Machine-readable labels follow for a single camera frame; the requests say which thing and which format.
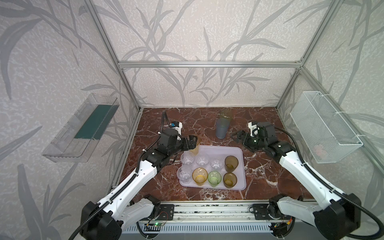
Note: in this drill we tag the tall blue frosted glass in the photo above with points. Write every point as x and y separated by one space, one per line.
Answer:
222 126

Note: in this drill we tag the amber dotted glass front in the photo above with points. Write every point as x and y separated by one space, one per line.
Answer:
230 180

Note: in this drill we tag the tall green glass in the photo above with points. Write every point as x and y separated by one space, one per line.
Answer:
226 114

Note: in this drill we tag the clear faceted glass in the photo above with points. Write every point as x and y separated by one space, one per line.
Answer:
202 159
184 174

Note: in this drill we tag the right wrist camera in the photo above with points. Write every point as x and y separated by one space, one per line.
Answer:
253 126

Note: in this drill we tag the clear faceted glass front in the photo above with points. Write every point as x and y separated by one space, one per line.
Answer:
184 174

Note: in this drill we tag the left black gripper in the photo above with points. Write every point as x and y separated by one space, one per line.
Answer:
186 142

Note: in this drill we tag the green short glass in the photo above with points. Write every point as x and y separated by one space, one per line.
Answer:
214 178

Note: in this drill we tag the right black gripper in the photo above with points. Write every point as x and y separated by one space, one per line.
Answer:
245 139

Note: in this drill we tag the pink object in basket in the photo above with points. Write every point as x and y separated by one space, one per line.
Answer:
320 151

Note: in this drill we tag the lilac plastic tray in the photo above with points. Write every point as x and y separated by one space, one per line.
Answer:
221 152

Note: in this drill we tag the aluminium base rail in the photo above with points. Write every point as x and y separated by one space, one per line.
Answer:
210 211

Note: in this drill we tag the horizontal aluminium frame bar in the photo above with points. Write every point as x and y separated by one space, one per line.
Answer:
208 64

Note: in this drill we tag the amber dotted glass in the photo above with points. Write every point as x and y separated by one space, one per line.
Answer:
230 180
231 163

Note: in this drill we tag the tall yellow glass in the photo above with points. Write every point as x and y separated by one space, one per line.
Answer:
195 151

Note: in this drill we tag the clear acrylic wall shelf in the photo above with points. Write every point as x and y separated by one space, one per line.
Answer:
77 140

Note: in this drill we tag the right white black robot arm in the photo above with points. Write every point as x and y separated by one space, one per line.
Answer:
335 214

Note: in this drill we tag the yellow short glass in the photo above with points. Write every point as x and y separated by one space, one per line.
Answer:
200 175

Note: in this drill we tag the white wire mesh basket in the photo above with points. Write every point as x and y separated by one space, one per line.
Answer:
321 124

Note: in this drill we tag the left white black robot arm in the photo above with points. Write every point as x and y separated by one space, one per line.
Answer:
149 164

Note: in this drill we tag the green sheet in shelf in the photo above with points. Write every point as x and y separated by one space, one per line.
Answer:
97 122

